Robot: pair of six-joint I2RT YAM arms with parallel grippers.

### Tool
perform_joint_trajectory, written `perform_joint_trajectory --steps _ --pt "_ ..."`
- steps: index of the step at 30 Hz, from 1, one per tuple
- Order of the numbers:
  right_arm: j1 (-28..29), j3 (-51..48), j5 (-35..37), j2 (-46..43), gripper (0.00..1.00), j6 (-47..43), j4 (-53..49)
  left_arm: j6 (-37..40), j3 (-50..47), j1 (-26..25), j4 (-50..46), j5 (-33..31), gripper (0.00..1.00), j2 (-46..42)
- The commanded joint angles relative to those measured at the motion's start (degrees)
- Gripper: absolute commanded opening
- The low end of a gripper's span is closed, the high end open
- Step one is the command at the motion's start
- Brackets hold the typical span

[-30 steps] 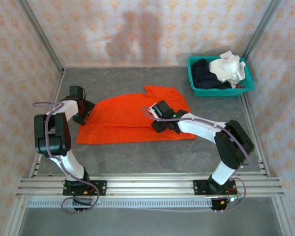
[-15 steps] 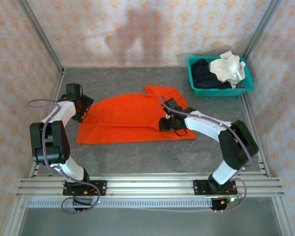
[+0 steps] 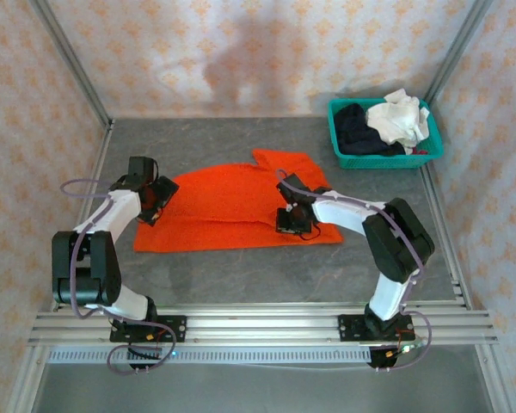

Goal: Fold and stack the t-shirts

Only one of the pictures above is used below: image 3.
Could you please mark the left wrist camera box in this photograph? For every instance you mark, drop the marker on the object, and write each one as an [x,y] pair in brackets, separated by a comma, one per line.
[142,171]

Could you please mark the teal plastic basket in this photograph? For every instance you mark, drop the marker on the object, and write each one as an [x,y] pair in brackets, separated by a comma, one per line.
[382,162]

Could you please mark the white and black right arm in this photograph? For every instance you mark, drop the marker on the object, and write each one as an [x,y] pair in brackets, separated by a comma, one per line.
[339,213]

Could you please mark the aluminium frame post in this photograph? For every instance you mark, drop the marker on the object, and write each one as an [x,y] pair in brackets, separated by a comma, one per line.
[69,56]
[460,47]

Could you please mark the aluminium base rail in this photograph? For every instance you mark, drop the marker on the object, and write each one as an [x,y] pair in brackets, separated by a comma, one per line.
[262,327]

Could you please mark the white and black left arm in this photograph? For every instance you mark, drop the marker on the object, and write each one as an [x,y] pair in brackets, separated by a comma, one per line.
[112,215]

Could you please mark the aluminium table side rail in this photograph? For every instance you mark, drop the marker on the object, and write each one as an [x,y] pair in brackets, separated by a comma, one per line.
[100,155]
[431,193]

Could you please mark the aluminium frame leg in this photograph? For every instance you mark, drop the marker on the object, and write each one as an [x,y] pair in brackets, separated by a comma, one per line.
[26,383]
[494,378]

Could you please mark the dark navy t-shirt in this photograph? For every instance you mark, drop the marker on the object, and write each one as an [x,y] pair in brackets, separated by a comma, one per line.
[357,133]

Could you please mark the white t-shirt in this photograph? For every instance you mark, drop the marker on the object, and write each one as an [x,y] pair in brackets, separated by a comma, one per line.
[395,118]

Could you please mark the black base bracket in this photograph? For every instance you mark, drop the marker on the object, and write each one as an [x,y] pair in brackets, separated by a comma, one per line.
[144,353]
[382,359]

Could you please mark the orange t-shirt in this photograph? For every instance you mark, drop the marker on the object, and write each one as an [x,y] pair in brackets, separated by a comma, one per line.
[223,206]

